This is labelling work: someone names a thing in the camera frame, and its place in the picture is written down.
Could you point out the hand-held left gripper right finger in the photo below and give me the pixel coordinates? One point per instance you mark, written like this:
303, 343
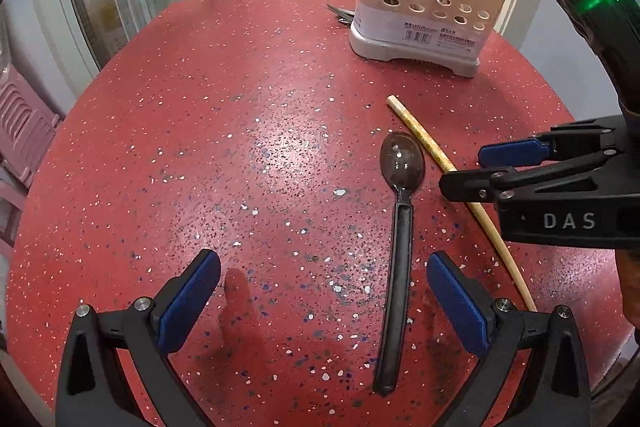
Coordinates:
457, 302

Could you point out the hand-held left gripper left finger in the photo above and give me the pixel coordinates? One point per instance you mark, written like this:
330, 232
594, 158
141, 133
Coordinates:
192, 294

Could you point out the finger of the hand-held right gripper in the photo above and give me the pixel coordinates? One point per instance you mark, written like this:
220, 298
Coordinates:
510, 153
470, 184

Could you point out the dark translucent plastic spoon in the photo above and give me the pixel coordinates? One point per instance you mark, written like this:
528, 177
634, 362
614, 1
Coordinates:
402, 162

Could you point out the yellow patterned chopsticks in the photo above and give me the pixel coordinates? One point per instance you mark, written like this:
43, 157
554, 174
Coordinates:
420, 129

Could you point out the person's right forearm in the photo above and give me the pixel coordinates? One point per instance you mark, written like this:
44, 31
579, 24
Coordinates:
629, 287

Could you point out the small dark utensil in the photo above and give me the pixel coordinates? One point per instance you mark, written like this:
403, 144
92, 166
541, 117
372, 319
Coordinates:
341, 14

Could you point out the stack of pink plastic stools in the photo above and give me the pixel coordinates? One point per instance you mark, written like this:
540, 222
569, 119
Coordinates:
25, 122

